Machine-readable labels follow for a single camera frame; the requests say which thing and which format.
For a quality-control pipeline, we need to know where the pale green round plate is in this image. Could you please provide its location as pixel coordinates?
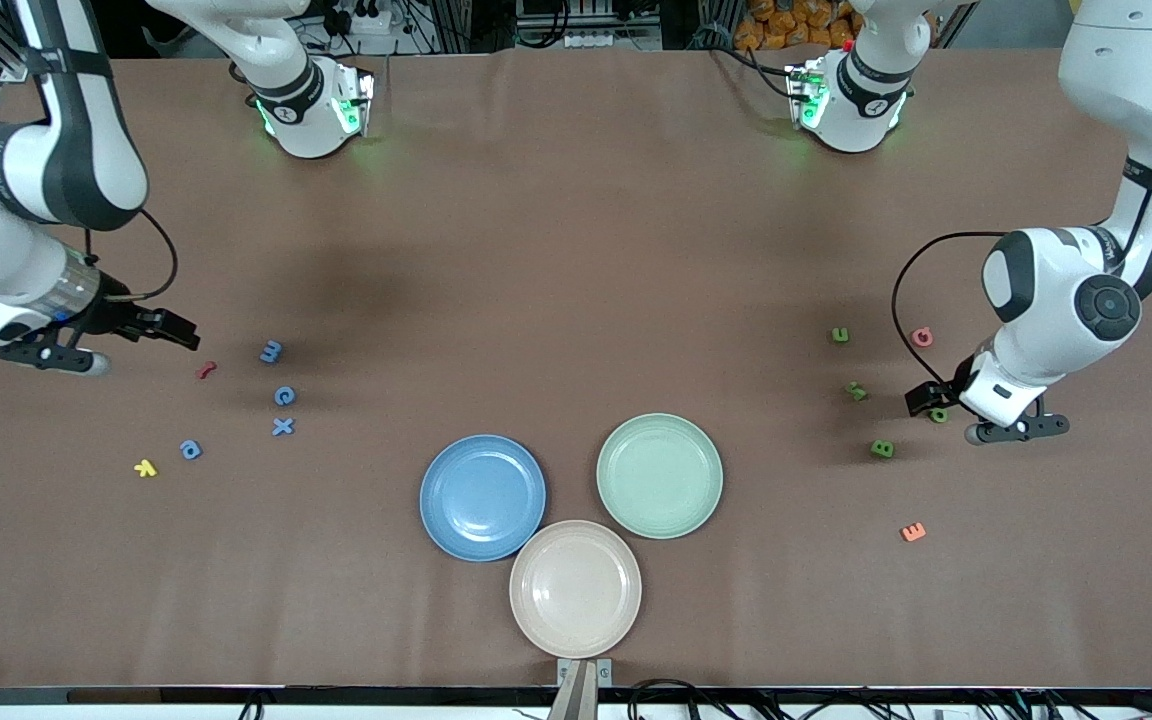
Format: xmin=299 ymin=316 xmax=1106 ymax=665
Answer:
xmin=596 ymin=413 xmax=724 ymax=541

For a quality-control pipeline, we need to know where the blue round plate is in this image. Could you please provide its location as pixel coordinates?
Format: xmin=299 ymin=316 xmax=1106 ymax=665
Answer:
xmin=419 ymin=434 xmax=547 ymax=563

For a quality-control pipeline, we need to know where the brown table cover sheet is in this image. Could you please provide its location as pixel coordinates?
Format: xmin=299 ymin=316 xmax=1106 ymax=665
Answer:
xmin=0 ymin=45 xmax=1152 ymax=691

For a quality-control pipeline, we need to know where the beige round plate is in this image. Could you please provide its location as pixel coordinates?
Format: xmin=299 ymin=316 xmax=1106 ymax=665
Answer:
xmin=509 ymin=520 xmax=643 ymax=660

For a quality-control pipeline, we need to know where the pile of orange fruit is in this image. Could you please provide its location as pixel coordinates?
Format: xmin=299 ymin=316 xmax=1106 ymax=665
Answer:
xmin=736 ymin=0 xmax=859 ymax=51

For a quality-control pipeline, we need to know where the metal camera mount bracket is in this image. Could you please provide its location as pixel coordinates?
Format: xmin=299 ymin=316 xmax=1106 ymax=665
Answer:
xmin=548 ymin=657 xmax=614 ymax=720

